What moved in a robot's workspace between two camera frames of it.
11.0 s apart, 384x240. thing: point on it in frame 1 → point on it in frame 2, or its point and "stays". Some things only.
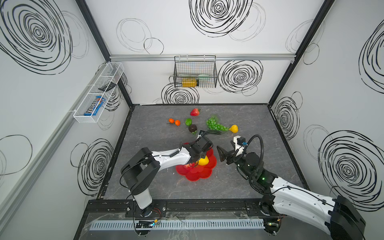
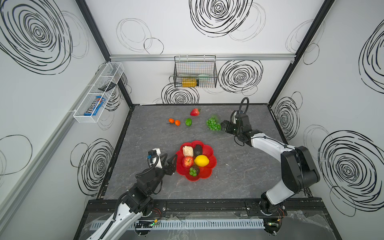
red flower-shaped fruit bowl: [196, 172] stays
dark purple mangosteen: [192, 128] → [197, 168]
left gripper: [198, 150] → [168, 166]
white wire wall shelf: [91, 108] stays
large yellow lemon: [203, 162] stays
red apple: [189, 165] stays
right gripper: [231, 154] → [229, 127]
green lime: [188, 122] stays
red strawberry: [195, 112] stays
